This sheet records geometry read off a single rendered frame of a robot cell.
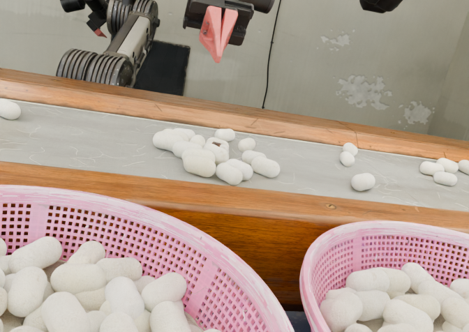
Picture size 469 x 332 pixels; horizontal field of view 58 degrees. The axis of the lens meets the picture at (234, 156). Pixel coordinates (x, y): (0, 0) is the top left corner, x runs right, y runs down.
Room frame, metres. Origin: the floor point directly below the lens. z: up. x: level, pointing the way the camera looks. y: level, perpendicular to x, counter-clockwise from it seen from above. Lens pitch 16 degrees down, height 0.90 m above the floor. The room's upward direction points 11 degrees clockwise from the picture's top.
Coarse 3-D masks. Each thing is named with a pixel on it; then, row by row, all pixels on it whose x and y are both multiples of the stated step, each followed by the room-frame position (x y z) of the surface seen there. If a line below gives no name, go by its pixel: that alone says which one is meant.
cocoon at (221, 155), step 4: (208, 144) 0.49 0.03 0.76; (212, 144) 0.49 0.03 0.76; (204, 148) 0.49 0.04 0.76; (208, 148) 0.48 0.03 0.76; (212, 148) 0.48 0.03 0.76; (216, 148) 0.48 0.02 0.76; (220, 148) 0.48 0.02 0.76; (216, 152) 0.47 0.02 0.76; (220, 152) 0.47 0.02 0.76; (224, 152) 0.48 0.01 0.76; (216, 156) 0.47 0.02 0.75; (220, 156) 0.47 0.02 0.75; (224, 156) 0.47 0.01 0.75; (228, 156) 0.48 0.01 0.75; (216, 160) 0.47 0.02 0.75; (220, 160) 0.47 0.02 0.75; (224, 160) 0.47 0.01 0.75; (216, 164) 0.47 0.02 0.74
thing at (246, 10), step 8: (232, 0) 0.69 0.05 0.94; (240, 8) 0.69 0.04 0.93; (248, 8) 0.70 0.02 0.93; (184, 16) 0.70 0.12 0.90; (192, 16) 0.70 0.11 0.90; (200, 16) 0.70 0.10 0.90; (240, 16) 0.70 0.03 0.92; (248, 16) 0.70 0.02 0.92; (184, 24) 0.70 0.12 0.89; (192, 24) 0.70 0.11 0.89; (200, 24) 0.70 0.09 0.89; (240, 24) 0.72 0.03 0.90
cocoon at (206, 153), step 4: (192, 148) 0.46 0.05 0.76; (184, 152) 0.45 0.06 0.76; (188, 152) 0.45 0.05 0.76; (192, 152) 0.45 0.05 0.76; (196, 152) 0.45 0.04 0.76; (200, 152) 0.45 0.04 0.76; (204, 152) 0.46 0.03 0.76; (208, 152) 0.46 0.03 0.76; (212, 152) 0.46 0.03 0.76; (184, 156) 0.45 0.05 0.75; (204, 156) 0.45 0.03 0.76; (208, 156) 0.45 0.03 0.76; (212, 156) 0.46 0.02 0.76
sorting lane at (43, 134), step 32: (0, 128) 0.45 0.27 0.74; (32, 128) 0.48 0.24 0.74; (64, 128) 0.50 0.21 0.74; (96, 128) 0.53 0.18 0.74; (128, 128) 0.56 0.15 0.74; (160, 128) 0.59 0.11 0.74; (192, 128) 0.63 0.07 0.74; (0, 160) 0.36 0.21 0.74; (32, 160) 0.38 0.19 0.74; (64, 160) 0.40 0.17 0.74; (96, 160) 0.41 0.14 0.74; (128, 160) 0.43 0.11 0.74; (160, 160) 0.45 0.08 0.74; (288, 160) 0.56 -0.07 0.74; (320, 160) 0.60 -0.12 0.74; (384, 160) 0.68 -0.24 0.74; (416, 160) 0.73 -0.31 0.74; (320, 192) 0.46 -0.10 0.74; (352, 192) 0.48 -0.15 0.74; (384, 192) 0.51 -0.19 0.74; (416, 192) 0.54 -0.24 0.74; (448, 192) 0.57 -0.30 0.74
